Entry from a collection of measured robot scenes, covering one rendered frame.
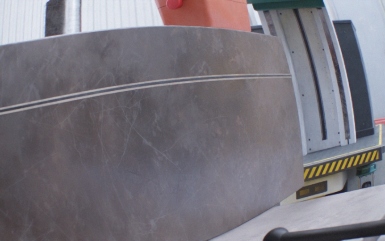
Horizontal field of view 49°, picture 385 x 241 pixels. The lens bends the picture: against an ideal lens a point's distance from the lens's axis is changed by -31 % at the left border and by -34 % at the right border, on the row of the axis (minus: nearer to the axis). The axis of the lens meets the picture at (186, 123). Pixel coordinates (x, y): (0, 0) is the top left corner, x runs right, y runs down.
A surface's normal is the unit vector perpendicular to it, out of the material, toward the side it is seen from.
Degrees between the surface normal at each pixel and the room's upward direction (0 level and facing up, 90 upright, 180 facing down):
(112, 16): 90
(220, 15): 97
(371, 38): 90
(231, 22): 97
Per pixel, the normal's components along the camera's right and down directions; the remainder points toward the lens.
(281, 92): 0.79, -0.13
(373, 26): -0.29, 0.06
